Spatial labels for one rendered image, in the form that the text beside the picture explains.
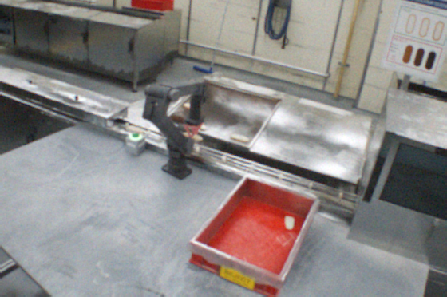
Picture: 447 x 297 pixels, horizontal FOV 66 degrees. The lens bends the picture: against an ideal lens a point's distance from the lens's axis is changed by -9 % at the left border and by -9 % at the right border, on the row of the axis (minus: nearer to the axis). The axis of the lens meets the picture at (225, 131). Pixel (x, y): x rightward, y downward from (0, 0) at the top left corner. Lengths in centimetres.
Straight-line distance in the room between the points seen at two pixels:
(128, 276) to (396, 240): 97
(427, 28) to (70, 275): 200
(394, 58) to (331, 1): 306
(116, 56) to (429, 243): 395
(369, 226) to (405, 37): 112
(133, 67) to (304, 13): 237
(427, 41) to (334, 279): 137
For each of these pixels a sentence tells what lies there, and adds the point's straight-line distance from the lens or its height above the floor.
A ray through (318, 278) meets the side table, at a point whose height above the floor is 82.
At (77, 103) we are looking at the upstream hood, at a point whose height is 92.
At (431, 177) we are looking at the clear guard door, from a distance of 139.
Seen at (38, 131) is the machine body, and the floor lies 66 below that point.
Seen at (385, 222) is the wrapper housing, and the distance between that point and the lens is 148.
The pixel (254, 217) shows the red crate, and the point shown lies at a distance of 151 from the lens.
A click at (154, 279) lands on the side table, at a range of 125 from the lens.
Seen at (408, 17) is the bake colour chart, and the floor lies 158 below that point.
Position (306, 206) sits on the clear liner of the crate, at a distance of 154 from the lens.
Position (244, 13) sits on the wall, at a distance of 553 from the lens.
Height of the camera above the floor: 178
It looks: 27 degrees down
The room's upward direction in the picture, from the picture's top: 7 degrees clockwise
